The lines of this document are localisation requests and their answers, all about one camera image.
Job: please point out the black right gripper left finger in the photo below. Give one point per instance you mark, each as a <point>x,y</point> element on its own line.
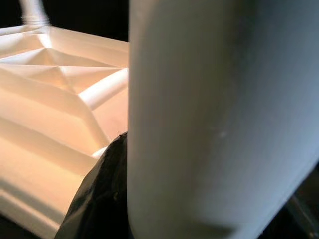
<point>99,194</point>

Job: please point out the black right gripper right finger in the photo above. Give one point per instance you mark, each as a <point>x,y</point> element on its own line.
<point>301,206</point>

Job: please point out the white plastic table top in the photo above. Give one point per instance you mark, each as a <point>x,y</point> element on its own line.
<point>49,124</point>

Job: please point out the white plastic table leg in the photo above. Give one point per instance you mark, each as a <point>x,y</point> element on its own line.
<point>33,12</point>
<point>211,112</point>

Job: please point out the black door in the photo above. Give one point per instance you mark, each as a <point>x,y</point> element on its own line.
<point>87,17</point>

